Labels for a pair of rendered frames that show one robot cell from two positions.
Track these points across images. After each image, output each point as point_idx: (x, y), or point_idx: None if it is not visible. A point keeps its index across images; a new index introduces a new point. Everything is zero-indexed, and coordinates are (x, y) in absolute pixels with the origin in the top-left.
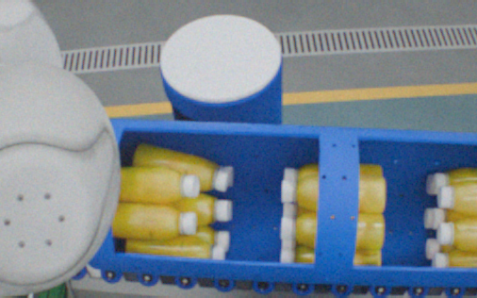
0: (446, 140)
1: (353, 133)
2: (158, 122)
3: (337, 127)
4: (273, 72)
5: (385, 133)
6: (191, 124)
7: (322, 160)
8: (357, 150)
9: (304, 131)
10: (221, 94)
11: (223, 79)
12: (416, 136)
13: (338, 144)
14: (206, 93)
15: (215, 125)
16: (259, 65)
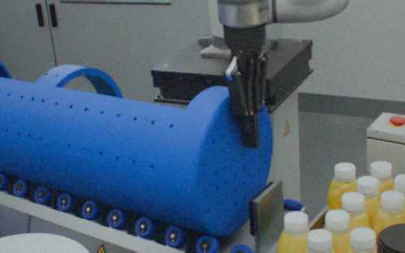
0: None
1: (34, 86)
2: (153, 118)
3: (34, 100)
4: None
5: (15, 85)
6: (130, 111)
7: (74, 70)
8: (47, 71)
9: (61, 90)
10: (57, 239)
11: (38, 250)
12: (1, 80)
13: (54, 75)
14: (68, 244)
15: (114, 105)
16: None
